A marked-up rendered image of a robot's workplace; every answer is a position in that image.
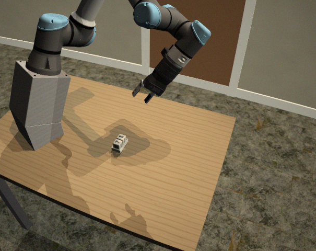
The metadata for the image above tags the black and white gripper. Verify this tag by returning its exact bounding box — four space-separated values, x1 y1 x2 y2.
132 45 191 104

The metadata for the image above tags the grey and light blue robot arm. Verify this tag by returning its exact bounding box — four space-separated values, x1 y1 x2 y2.
26 0 211 76

